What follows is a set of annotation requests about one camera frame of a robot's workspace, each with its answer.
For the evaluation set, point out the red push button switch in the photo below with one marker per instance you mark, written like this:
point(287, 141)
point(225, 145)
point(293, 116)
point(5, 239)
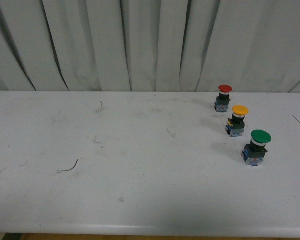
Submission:
point(222, 101)

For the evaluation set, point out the white curtain backdrop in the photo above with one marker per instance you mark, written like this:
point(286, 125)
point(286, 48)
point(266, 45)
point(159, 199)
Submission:
point(150, 45)

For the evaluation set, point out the curved black wire scrap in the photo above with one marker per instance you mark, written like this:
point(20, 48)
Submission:
point(70, 169)

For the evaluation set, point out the yellow push button switch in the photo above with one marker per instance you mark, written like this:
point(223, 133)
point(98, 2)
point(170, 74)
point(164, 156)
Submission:
point(235, 126)

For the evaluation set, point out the green push button switch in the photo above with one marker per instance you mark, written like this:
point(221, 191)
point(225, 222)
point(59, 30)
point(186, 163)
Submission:
point(254, 152)

